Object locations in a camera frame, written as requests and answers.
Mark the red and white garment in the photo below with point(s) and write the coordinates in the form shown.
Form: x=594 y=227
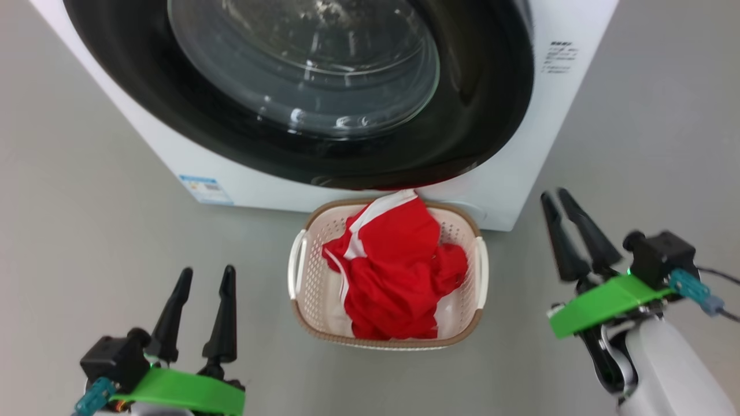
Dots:
x=393 y=266

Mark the cream perforated basket brown rim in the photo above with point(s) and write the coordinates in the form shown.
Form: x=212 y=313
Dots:
x=309 y=289

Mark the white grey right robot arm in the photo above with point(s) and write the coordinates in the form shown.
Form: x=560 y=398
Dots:
x=670 y=370

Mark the white front-load washing machine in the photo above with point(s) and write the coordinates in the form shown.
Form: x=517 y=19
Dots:
x=509 y=190

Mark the blue energy label sticker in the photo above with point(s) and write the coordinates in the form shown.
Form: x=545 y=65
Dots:
x=206 y=189

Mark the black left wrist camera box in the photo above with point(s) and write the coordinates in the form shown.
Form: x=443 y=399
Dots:
x=115 y=358

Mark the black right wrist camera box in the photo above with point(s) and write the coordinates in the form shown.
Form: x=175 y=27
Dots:
x=662 y=257

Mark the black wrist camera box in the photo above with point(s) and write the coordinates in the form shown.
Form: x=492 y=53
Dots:
x=115 y=358
x=662 y=257

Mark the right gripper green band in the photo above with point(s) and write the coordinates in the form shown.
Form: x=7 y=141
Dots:
x=607 y=300

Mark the black round glass washer door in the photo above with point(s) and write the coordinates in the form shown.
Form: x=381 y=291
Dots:
x=474 y=115

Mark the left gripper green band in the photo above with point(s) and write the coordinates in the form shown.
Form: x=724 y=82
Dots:
x=185 y=393

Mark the round white drain cover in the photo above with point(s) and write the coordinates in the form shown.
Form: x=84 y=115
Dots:
x=477 y=209

